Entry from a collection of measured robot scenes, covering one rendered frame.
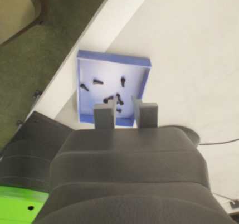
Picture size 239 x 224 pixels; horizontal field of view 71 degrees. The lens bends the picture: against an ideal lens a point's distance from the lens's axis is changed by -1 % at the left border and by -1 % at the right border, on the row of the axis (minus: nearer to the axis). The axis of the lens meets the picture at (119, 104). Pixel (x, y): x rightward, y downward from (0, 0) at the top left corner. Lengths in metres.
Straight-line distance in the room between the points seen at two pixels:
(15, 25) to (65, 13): 0.64
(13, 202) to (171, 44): 0.29
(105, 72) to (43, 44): 1.11
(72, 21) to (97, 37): 0.99
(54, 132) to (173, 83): 0.24
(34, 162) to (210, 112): 0.35
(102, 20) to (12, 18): 0.42
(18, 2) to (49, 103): 0.34
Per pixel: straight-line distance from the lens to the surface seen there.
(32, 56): 1.43
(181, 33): 0.25
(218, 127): 0.41
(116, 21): 0.23
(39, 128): 0.37
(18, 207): 0.29
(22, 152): 0.40
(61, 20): 1.24
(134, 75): 0.26
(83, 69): 0.26
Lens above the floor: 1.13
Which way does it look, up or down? 46 degrees down
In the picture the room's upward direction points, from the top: 180 degrees clockwise
